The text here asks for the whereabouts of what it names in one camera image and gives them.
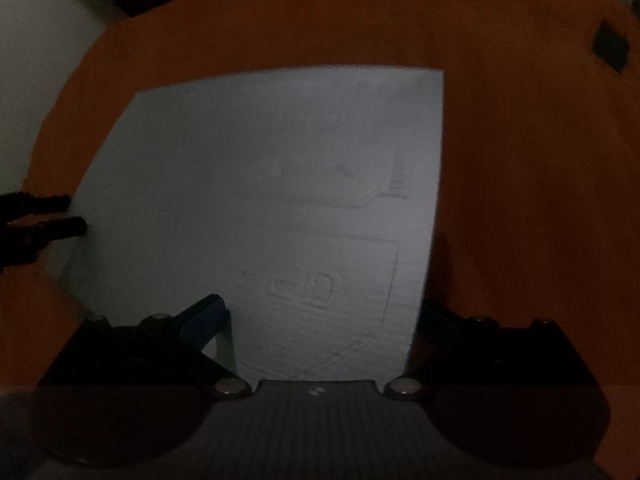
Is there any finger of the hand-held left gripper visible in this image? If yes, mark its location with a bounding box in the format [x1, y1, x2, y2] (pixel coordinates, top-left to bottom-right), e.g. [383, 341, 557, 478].
[0, 217, 89, 271]
[0, 192, 72, 214]

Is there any white paper sheet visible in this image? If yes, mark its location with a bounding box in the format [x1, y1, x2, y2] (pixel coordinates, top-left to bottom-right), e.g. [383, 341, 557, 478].
[62, 66, 446, 383]

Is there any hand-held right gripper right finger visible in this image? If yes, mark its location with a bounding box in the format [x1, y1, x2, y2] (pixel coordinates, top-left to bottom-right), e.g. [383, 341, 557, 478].
[382, 300, 598, 401]

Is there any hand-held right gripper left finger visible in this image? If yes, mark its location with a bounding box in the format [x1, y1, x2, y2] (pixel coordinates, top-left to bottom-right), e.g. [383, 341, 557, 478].
[37, 294, 253, 401]

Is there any black wallet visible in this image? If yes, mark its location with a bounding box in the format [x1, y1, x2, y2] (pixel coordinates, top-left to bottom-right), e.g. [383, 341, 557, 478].
[592, 21, 631, 73]

